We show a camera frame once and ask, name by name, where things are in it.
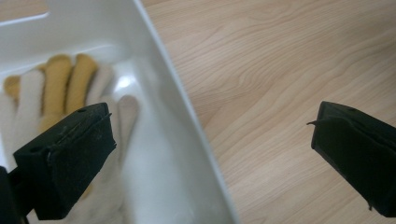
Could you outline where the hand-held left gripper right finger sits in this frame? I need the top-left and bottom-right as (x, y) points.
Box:
(306, 101), (396, 218)

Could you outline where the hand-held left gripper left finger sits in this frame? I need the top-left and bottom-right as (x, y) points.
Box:
(12, 102), (118, 221)

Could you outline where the cream and tan knit glove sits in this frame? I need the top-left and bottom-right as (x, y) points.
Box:
(0, 53), (141, 224)

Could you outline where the white plastic basket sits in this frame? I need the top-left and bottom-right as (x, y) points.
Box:
(0, 0), (241, 224)

